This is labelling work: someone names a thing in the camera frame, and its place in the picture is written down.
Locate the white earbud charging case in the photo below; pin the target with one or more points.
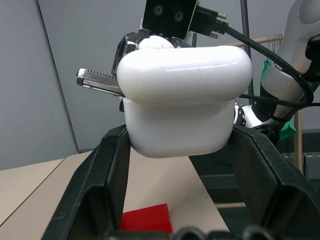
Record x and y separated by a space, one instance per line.
182 105

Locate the red block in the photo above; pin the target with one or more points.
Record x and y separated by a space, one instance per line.
147 220

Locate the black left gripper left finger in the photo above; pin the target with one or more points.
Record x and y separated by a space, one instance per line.
95 180

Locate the wooden hanging rack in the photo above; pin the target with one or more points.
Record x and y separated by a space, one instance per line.
298 150

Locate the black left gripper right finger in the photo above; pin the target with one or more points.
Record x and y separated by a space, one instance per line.
270 180

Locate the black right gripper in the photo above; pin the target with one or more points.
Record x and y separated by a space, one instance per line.
120 53

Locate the grey plastic crate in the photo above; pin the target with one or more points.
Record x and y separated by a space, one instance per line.
308 165

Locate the thin black stand pole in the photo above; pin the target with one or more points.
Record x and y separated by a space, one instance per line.
245 22

